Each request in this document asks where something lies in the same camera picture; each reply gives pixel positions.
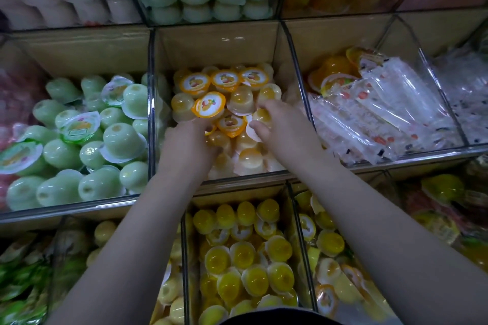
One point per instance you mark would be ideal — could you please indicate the black shirt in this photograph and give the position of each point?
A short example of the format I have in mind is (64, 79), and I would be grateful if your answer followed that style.
(282, 317)

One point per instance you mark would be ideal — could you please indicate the person's left forearm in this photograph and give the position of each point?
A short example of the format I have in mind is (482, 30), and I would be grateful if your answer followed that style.
(122, 260)

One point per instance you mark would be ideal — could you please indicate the pile of pale yellow jelly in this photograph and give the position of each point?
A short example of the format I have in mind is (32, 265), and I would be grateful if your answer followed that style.
(168, 290)

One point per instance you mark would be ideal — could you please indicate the person's left hand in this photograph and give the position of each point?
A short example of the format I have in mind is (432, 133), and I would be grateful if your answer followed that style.
(187, 153)

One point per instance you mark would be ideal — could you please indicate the pile of clear packets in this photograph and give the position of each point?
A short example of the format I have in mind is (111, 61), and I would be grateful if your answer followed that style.
(381, 108)

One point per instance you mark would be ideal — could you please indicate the pile of yellow jelly cups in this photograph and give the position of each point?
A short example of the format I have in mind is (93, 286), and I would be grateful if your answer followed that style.
(244, 260)

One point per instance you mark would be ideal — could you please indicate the person's right forearm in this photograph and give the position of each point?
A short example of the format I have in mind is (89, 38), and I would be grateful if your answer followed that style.
(404, 248)

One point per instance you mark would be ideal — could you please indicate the pile of pastel jelly cups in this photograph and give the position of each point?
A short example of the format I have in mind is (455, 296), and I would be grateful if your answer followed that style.
(335, 267)

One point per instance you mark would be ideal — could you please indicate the person's right hand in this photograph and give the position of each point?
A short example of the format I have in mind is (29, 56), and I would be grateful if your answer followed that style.
(290, 134)

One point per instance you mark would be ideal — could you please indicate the pile of white jelly sticks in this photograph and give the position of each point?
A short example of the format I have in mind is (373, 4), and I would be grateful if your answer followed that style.
(469, 85)

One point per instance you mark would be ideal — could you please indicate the single orange-lid jelly cup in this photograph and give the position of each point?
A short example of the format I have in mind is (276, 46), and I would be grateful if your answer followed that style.
(261, 115)

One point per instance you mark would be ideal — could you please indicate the pile of orange-lid jelly cups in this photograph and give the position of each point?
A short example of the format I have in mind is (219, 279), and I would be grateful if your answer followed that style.
(210, 104)

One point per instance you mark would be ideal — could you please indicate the pile of green jelly cups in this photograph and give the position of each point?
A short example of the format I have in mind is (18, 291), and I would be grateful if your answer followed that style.
(91, 153)

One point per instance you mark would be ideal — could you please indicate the green juice pouches pile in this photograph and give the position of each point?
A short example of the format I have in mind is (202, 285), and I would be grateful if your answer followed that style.
(23, 275)

